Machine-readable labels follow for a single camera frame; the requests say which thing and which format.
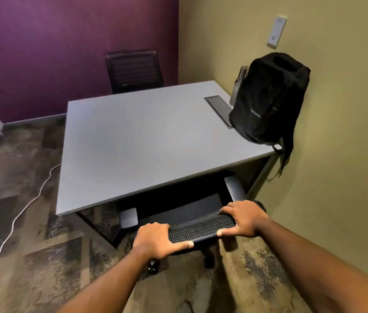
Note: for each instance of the grey baseboard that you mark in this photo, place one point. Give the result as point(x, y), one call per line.
point(34, 122)

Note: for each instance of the person's right hand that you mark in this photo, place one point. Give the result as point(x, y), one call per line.
point(245, 218)

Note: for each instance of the silver metal bottle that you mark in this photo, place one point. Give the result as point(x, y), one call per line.
point(240, 83)

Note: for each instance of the grey metal table leg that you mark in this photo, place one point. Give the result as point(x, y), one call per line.
point(99, 229)
point(263, 174)

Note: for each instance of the person's right thumb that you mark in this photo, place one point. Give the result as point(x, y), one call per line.
point(226, 232)

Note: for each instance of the person's left forearm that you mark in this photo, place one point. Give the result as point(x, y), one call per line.
point(105, 286)

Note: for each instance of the black backpack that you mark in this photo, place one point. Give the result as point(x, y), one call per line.
point(268, 94)

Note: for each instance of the person's left hand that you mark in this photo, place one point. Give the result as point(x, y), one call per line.
point(153, 239)

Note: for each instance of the black mesh office chair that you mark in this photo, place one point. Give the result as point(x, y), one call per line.
point(197, 229)

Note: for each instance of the black visitor chair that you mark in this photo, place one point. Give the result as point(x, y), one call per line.
point(135, 71)

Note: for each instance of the white wall switch plate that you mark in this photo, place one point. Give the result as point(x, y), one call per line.
point(276, 31)

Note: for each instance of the person's left thumb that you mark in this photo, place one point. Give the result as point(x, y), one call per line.
point(181, 246)

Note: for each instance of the person's right forearm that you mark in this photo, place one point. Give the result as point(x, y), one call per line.
point(317, 267)

